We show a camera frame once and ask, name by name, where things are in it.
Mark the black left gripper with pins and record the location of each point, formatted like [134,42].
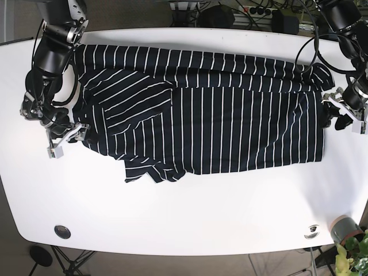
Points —
[354,99]

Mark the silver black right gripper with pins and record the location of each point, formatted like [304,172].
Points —
[59,129]

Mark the navy white striped T-shirt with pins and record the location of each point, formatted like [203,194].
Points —
[167,112]

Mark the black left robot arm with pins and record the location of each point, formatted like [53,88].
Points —
[345,21]

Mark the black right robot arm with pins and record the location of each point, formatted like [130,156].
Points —
[62,26]

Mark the black table grommet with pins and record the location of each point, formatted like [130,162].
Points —
[62,232]

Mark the silver table grommet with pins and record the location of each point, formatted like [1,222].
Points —
[312,232]

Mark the black tripod stand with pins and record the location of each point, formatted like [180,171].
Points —
[42,257]

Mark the potted green plant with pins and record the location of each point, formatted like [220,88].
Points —
[351,244]

